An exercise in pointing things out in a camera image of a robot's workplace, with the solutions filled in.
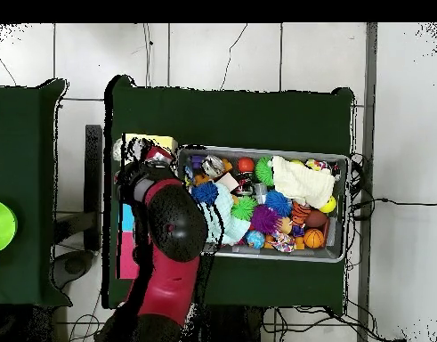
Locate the mint green cloth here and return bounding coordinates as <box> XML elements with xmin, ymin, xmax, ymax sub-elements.
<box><xmin>198</xmin><ymin>183</ymin><xmax>252</xmax><ymax>244</ymax></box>

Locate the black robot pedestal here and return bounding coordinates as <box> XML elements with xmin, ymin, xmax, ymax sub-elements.
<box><xmin>196</xmin><ymin>305</ymin><xmax>268</xmax><ymax>342</ymax></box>

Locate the cream yellow cloth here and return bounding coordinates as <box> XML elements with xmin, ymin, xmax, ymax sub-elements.
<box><xmin>270</xmin><ymin>155</ymin><xmax>339</xmax><ymax>208</ymax></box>

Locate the wooden box with three holes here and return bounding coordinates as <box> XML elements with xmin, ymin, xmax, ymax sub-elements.
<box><xmin>117</xmin><ymin>133</ymin><xmax>179</xmax><ymax>281</ymax></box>

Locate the tiger striped toy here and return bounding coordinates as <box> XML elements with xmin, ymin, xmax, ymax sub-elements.
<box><xmin>291</xmin><ymin>201</ymin><xmax>313</xmax><ymax>226</ymax></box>

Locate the orange red ball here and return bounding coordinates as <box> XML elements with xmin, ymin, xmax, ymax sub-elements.
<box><xmin>238</xmin><ymin>157</ymin><xmax>255</xmax><ymax>175</ymax></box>

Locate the black cable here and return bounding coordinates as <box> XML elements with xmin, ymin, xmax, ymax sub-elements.
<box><xmin>352</xmin><ymin>195</ymin><xmax>437</xmax><ymax>214</ymax></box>

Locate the blue spiky ball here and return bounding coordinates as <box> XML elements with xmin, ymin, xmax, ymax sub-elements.
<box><xmin>192</xmin><ymin>181</ymin><xmax>220</xmax><ymax>208</ymax></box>
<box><xmin>264</xmin><ymin>189</ymin><xmax>296</xmax><ymax>219</ymax></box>

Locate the clear mesh bin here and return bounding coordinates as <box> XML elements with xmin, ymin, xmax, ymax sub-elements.
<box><xmin>173</xmin><ymin>144</ymin><xmax>351</xmax><ymax>265</ymax></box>

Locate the purple spiky ball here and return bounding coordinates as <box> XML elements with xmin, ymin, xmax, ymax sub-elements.
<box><xmin>247</xmin><ymin>205</ymin><xmax>282</xmax><ymax>236</ymax></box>

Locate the crushed silver can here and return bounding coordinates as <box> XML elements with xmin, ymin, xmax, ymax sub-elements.
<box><xmin>201</xmin><ymin>154</ymin><xmax>226</xmax><ymax>179</ymax></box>

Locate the dark green table cloth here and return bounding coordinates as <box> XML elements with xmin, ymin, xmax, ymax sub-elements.
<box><xmin>0</xmin><ymin>77</ymin><xmax>69</xmax><ymax>309</ymax></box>
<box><xmin>103</xmin><ymin>74</ymin><xmax>356</xmax><ymax>311</ymax></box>

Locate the green spiky ball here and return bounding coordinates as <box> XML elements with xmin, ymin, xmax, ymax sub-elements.
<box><xmin>230</xmin><ymin>195</ymin><xmax>260</xmax><ymax>222</ymax></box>
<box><xmin>254</xmin><ymin>156</ymin><xmax>276</xmax><ymax>188</ymax></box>

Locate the orange mini basketball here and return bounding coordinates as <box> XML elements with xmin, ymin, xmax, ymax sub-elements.
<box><xmin>303</xmin><ymin>228</ymin><xmax>326</xmax><ymax>250</ymax></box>

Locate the bright green bowl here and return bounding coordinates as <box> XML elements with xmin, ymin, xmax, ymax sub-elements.
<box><xmin>0</xmin><ymin>199</ymin><xmax>19</xmax><ymax>255</ymax></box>

